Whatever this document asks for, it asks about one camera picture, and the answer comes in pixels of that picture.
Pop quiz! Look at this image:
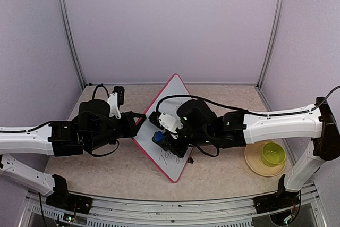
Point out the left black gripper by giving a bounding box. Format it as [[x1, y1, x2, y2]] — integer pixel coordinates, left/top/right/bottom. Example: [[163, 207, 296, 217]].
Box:
[[87, 111, 146, 152]]

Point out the blue whiteboard eraser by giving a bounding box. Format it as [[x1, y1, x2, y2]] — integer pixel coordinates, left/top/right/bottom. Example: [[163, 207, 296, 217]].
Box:
[[151, 131, 164, 144]]

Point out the pink framed whiteboard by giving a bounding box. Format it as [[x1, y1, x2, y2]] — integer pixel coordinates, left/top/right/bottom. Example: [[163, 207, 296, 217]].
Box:
[[132, 74, 192, 183]]

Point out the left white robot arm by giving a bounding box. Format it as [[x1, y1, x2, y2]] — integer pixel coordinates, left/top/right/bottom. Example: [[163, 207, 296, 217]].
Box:
[[1, 99, 146, 208]]

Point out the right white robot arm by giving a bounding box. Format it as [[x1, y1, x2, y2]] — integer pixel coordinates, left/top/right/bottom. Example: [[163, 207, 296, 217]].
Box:
[[149, 96, 339, 208]]

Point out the beige round plate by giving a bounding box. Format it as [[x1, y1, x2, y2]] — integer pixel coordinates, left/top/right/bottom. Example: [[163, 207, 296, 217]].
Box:
[[244, 140, 286, 177]]

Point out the lime green bowl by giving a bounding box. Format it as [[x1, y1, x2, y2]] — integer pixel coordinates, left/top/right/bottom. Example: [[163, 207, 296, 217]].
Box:
[[261, 142, 286, 167]]

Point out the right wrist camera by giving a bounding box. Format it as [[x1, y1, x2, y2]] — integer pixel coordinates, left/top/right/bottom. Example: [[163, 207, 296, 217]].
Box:
[[149, 111, 183, 139]]

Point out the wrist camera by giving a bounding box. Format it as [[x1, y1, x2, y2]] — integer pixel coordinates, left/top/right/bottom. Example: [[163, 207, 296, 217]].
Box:
[[149, 111, 183, 139], [107, 86, 125, 119]]

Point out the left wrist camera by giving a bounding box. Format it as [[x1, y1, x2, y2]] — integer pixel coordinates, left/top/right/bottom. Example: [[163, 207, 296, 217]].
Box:
[[107, 86, 125, 119]]

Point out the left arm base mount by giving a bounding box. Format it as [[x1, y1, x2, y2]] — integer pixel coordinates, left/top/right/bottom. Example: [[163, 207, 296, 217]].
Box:
[[46, 174, 92, 215]]

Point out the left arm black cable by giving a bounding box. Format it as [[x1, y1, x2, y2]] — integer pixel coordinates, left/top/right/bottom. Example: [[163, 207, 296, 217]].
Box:
[[0, 83, 120, 157]]

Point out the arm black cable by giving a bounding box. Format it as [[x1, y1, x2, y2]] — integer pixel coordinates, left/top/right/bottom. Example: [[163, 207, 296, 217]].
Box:
[[0, 83, 120, 157], [155, 85, 340, 158]]

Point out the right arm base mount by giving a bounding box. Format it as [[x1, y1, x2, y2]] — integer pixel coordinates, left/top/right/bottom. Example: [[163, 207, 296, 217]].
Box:
[[253, 174, 301, 214]]

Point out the right aluminium frame post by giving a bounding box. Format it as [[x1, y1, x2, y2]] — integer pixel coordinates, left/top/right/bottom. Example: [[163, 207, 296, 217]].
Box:
[[257, 0, 285, 90]]

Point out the aluminium frame post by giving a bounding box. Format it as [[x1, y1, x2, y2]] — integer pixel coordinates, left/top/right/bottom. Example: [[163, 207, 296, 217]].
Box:
[[257, 0, 285, 90], [58, 0, 86, 90]]

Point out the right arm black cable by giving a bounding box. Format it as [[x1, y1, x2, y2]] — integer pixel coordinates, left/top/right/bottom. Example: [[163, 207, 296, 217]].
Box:
[[155, 85, 340, 158]]

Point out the left aluminium frame post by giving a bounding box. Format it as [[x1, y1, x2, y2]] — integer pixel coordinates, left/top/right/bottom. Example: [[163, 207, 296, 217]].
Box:
[[58, 0, 86, 90]]

